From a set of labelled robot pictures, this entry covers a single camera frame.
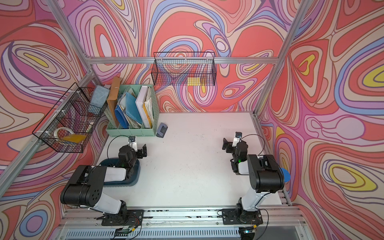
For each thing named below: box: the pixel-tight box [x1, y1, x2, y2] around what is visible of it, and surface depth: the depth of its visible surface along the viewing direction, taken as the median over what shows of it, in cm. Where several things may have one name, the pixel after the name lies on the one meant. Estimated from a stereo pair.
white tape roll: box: [54, 126, 75, 139], surface depth 70 cm
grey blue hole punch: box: [156, 122, 168, 138], surface depth 107 cm
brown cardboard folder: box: [107, 76, 120, 128], surface depth 90 cm
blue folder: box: [125, 92, 143, 125], surface depth 95 cm
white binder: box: [135, 86, 151, 128], surface depth 95 cm
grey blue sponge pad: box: [90, 85, 110, 108], surface depth 82 cm
